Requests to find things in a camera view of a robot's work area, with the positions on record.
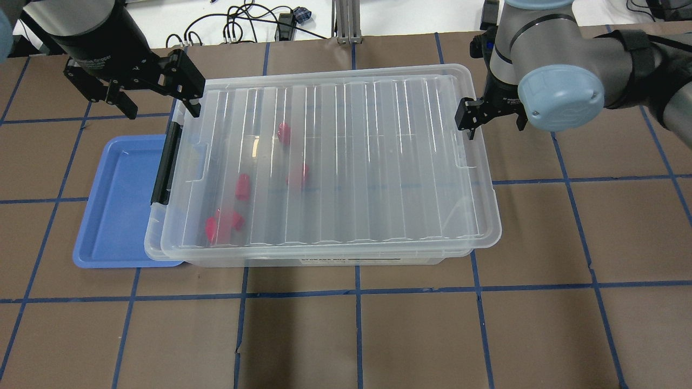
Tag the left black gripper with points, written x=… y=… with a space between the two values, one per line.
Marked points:
x=102 y=35

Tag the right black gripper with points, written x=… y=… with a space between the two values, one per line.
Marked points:
x=504 y=93

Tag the clear plastic box lid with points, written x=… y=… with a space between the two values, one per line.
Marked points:
x=330 y=156

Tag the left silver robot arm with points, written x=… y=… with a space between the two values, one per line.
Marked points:
x=12 y=11

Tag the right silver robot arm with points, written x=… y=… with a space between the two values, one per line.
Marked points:
x=541 y=69

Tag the clear plastic storage box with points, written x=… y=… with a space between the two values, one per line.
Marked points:
x=319 y=256

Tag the red block top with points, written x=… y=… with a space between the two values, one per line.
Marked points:
x=284 y=133

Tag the blue plastic tray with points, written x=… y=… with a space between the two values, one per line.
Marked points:
x=112 y=232

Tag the black power adapter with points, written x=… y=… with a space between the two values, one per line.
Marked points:
x=490 y=15

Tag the black box handle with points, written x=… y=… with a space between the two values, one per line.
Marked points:
x=167 y=163

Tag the aluminium frame post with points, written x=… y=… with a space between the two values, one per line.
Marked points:
x=346 y=16

